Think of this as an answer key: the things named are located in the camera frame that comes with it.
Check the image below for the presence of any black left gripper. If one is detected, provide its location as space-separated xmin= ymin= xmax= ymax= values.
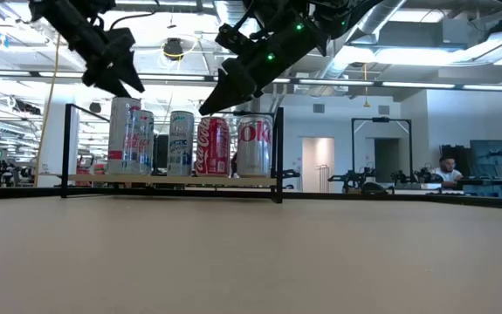
xmin=69 ymin=32 xmax=146 ymax=99

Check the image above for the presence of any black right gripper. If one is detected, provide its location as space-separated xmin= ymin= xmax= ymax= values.
xmin=197 ymin=17 xmax=331 ymax=117

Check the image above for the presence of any silver red-print tall can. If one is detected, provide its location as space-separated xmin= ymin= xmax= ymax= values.
xmin=107 ymin=96 xmax=143 ymax=176

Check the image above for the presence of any red Coca-Cola can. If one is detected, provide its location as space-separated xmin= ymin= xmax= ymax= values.
xmin=194 ymin=116 xmax=231 ymax=178

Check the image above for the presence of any Celsius Arctic Vibe can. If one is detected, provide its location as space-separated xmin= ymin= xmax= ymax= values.
xmin=166 ymin=110 xmax=196 ymax=177

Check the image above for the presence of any black-framed wooden shelf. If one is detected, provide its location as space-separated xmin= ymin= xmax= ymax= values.
xmin=60 ymin=103 xmax=285 ymax=204

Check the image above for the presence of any silver Diet Coke can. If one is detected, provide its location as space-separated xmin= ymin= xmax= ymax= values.
xmin=236 ymin=113 xmax=274 ymax=178

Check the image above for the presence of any black computer monitor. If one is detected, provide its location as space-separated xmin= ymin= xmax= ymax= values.
xmin=152 ymin=134 xmax=169 ymax=174

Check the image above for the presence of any long ceiling light strip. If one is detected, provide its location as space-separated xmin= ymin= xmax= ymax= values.
xmin=0 ymin=69 xmax=208 ymax=82
xmin=272 ymin=77 xmax=502 ymax=92

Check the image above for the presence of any seated person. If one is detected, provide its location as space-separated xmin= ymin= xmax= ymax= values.
xmin=434 ymin=156 xmax=464 ymax=189

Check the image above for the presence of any dark background monitor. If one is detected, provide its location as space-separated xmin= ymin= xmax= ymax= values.
xmin=470 ymin=139 xmax=502 ymax=180

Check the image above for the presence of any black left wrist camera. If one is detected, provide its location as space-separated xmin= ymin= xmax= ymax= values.
xmin=100 ymin=26 xmax=137 ymax=60

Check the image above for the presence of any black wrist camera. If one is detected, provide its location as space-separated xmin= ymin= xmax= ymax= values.
xmin=100 ymin=26 xmax=137 ymax=60
xmin=214 ymin=24 xmax=252 ymax=57

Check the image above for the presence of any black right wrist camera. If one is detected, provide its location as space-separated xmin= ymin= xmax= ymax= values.
xmin=214 ymin=24 xmax=252 ymax=57

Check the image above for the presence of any black ceiling dome camera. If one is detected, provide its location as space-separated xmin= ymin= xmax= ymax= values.
xmin=162 ymin=37 xmax=187 ymax=61

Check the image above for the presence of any yellow hanging cable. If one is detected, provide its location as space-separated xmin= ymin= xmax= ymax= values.
xmin=33 ymin=34 xmax=62 ymax=188

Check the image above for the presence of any black metal frame stand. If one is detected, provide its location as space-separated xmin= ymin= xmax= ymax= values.
xmin=351 ymin=116 xmax=413 ymax=187

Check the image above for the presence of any black table edge rail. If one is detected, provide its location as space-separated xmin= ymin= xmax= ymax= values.
xmin=0 ymin=186 xmax=502 ymax=211

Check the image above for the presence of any silver ceiling duct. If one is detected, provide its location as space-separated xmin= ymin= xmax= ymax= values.
xmin=309 ymin=0 xmax=409 ymax=98

